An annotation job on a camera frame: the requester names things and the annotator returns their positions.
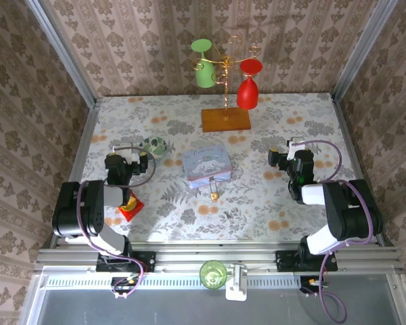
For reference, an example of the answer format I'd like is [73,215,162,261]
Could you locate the floral tablecloth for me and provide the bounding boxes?
[66,93,376,243]

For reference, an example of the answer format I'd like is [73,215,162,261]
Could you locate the green glass cup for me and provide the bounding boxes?
[198,259,228,290]

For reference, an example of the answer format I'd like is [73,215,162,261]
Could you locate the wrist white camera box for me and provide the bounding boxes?
[288,137,307,160]
[112,144,139,163]

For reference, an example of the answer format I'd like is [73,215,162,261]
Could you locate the gold wire glass rack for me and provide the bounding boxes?
[192,35,262,133]

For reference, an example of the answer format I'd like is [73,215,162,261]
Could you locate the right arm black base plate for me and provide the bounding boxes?
[275,249,338,273]

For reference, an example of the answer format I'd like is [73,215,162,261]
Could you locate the slotted grey cable duct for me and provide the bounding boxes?
[42,274,325,289]

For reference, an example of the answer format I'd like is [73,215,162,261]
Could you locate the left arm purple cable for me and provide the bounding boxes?
[76,148,156,299]

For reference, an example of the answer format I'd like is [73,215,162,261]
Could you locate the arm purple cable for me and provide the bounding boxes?
[296,140,376,323]
[76,148,156,299]

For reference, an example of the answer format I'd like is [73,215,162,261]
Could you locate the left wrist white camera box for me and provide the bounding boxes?
[112,144,139,163]

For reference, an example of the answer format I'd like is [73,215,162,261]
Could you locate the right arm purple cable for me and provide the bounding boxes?
[296,140,376,323]

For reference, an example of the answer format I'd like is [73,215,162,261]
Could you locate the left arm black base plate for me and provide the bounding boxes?
[96,251,156,274]

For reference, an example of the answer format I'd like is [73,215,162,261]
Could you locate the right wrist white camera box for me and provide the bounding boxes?
[288,137,307,160]

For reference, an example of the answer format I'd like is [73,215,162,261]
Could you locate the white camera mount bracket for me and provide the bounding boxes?
[225,263,248,302]

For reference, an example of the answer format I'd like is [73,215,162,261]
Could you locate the aluminium frame side rail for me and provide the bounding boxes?
[330,96,393,246]
[49,101,102,248]

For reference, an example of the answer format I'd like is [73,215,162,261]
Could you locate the red snack packet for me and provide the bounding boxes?
[116,189,145,223]

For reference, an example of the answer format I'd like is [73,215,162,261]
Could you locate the green leaf pattern bowl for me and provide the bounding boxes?
[138,135,170,160]

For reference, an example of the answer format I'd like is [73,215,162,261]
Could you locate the pale blue cartoon tin box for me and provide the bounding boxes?
[181,144,233,190]

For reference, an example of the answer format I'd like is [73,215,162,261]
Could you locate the aluminium frame post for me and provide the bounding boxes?
[26,0,101,108]
[330,0,399,102]

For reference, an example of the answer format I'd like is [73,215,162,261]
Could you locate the red wine glass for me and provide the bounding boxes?
[235,59,263,110]

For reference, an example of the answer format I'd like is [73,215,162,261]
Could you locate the aluminium frame cross rails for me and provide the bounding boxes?
[33,246,405,274]

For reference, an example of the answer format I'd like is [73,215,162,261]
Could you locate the green wine glass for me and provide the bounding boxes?
[191,39,218,89]

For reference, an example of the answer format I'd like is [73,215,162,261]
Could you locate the black yellow cable connector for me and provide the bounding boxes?
[299,276,328,295]
[110,276,139,295]

